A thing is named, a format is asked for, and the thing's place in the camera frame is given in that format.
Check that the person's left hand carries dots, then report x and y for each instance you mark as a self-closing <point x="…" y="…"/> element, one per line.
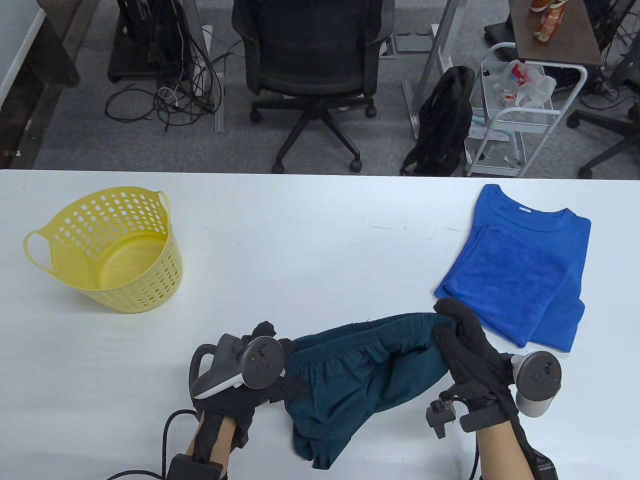
<point x="230" y="400"/>

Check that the person's right hand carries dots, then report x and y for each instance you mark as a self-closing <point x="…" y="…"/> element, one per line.
<point x="475" y="360"/>

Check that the blue cloth clothes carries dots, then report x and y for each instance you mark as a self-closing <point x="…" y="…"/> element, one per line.
<point x="510" y="280"/>

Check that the dark green cloth clothes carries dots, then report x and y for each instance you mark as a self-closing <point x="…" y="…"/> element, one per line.
<point x="360" y="380"/>

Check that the blue t-shirt clothes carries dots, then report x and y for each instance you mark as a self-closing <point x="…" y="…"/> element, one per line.
<point x="530" y="220"/>

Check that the yellow perforated laundry basket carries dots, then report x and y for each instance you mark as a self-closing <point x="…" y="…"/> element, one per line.
<point x="130" y="260"/>

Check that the person's right forearm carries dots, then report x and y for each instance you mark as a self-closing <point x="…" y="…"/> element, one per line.
<point x="500" y="450"/>

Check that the black forearm sensor box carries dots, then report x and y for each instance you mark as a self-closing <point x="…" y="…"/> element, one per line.
<point x="192" y="467"/>
<point x="542" y="465"/>

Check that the grey tracking controller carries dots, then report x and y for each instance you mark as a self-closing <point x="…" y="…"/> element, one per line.
<point x="537" y="375"/>
<point x="260" y="365"/>

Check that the black backpack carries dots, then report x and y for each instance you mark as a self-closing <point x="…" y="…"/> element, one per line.
<point x="445" y="125"/>

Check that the white utility cart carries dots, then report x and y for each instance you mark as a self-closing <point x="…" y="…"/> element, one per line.
<point x="525" y="125"/>

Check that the black swivel chair base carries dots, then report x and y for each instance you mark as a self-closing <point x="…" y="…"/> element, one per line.
<point x="610" y="130"/>

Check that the white plastic bag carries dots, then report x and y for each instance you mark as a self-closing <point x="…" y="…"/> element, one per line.
<point x="535" y="87"/>

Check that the grey metal desk leg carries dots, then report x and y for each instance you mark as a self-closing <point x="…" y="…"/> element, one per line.
<point x="219" y="110"/>
<point x="440" y="40"/>

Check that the grey floor socket box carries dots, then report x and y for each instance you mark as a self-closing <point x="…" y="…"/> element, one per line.
<point x="412" y="42"/>

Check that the black flat stand base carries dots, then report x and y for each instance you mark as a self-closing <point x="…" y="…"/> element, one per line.
<point x="500" y="32"/>

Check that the brown side table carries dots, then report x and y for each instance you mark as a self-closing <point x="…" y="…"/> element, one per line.
<point x="575" y="35"/>

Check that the orange snack packet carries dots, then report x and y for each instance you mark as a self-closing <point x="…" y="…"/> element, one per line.
<point x="540" y="5"/>
<point x="550" y="22"/>

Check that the black mesh office chair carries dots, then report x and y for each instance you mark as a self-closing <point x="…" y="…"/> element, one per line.
<point x="310" y="50"/>

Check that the black computer cabinet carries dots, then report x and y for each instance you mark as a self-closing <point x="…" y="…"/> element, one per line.
<point x="135" y="50"/>

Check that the white partition panel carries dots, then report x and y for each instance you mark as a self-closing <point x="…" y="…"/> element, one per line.
<point x="15" y="40"/>

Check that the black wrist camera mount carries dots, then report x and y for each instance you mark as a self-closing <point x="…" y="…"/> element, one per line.
<point x="440" y="415"/>

